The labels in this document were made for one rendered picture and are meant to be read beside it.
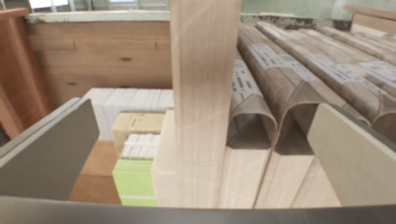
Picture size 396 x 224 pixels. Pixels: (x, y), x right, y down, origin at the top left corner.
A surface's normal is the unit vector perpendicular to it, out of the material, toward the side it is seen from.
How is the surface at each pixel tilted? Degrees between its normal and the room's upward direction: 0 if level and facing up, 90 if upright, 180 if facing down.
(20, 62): 90
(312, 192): 90
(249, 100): 90
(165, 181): 91
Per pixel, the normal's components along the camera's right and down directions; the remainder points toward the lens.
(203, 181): -0.01, 0.53
